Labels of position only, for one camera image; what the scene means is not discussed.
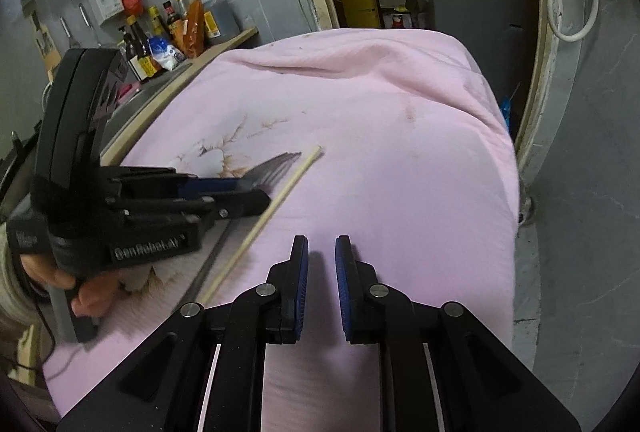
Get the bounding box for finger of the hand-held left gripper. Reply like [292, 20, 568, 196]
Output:
[116, 189, 272, 231]
[101, 167, 252, 200]

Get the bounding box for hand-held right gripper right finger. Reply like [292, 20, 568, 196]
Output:
[335, 235, 581, 432]

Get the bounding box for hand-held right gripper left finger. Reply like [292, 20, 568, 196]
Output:
[57, 235, 310, 432]

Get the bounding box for wooden chopstick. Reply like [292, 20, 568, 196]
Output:
[199, 145, 324, 307]

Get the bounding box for grey slim metal utensil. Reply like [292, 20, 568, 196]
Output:
[186, 219, 239, 301]

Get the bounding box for metal fork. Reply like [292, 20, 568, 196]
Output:
[239, 151, 304, 191]

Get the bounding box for person's left forearm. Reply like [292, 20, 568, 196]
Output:
[0, 237, 51, 329]

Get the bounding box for person's left hand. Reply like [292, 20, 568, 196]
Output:
[22, 257, 119, 318]

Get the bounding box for hanging wooden brush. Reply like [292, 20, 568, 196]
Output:
[29, 10, 59, 74]

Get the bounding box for hanging metal utensil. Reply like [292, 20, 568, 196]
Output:
[60, 16, 82, 49]

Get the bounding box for hanging metal strainer ladle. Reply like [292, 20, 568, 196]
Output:
[78, 2, 102, 47]

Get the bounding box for blue and white packet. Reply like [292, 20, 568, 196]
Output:
[148, 36, 187, 72]

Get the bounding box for orange seasoning packet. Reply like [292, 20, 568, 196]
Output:
[182, 0, 208, 59]

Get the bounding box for pink blanket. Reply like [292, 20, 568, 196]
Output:
[42, 27, 519, 432]

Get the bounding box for yellow container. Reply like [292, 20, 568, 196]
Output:
[339, 0, 382, 32]

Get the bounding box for blue bag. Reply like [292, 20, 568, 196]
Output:
[499, 96, 514, 134]

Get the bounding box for grey cabinet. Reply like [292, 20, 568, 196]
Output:
[426, 0, 532, 44]

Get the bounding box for white wall box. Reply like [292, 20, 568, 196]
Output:
[87, 0, 124, 24]

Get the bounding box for black cable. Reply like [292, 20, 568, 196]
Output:
[0, 232, 57, 375]

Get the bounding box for cream door frame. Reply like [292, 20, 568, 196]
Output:
[287, 0, 569, 163]

